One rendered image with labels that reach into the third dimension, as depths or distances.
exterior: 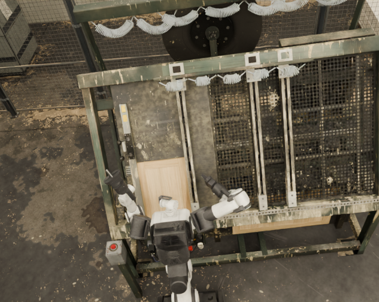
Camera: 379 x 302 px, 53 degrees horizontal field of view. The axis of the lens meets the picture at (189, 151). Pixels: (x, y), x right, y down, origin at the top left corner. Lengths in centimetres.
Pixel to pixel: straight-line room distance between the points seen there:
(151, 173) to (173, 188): 21
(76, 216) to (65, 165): 81
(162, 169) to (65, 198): 198
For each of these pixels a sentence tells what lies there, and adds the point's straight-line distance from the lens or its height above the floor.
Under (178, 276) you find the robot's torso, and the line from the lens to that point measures 265.
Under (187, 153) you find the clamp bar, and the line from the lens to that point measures 287.
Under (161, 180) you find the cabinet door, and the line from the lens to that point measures 296.
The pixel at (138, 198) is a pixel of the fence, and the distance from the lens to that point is 301.
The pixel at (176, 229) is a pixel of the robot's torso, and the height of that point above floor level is 140.
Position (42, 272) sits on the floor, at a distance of 426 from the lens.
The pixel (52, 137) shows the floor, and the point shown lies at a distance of 545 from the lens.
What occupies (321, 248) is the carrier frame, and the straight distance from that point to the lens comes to 378.
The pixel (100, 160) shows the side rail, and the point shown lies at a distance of 295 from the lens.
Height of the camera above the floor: 347
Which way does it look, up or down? 48 degrees down
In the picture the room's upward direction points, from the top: 9 degrees counter-clockwise
